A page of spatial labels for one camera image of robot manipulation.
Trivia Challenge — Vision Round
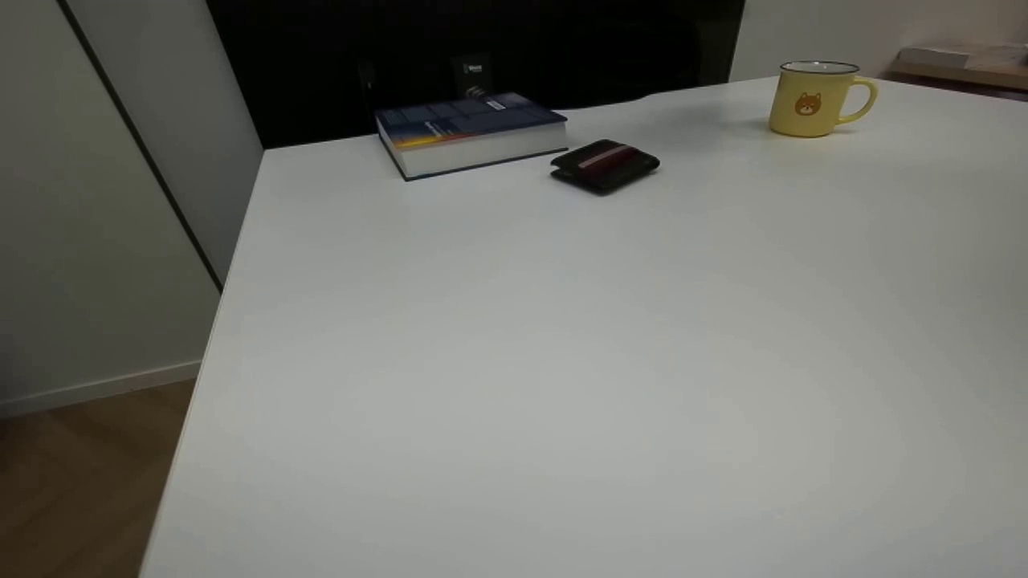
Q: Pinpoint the small black device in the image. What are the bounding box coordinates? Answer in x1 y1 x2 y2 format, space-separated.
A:
455 55 496 100

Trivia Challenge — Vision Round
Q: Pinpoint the yellow ceramic mug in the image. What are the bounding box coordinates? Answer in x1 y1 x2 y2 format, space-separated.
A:
765 58 880 141

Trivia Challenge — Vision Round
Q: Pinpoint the black leather wallet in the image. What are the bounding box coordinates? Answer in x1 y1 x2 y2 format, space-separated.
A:
550 136 662 199

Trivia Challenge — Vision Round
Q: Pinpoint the light wooden shelf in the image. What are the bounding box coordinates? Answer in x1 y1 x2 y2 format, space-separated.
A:
886 43 1028 105

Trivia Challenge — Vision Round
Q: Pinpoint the black partition panel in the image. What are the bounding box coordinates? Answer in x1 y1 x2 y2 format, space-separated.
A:
205 0 749 150

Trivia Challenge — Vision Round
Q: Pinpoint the thick blue hardcover book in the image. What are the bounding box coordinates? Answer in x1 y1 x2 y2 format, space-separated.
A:
374 90 572 182

